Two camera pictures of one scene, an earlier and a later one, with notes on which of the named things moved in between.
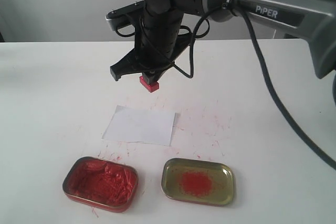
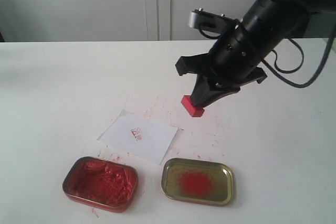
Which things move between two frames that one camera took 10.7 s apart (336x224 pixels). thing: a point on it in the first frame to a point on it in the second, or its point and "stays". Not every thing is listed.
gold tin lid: x=200 y=181 stays
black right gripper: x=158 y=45 to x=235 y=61
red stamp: x=150 y=88 to x=195 y=112
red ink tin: x=111 y=185 stays
